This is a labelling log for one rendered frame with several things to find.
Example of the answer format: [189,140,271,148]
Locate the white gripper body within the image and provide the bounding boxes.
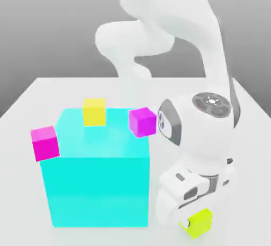
[156,187,204,228]

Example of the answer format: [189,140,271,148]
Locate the small lime cube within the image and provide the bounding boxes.
[178,207,214,240]

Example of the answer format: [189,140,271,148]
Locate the small purple cube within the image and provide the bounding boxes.
[128,107,157,138]

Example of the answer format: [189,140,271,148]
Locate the small yellow cube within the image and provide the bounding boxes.
[82,98,106,127]

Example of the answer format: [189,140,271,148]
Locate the small magenta cube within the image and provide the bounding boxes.
[30,126,61,162]

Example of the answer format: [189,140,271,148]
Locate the large cyan box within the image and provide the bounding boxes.
[39,107,150,229]

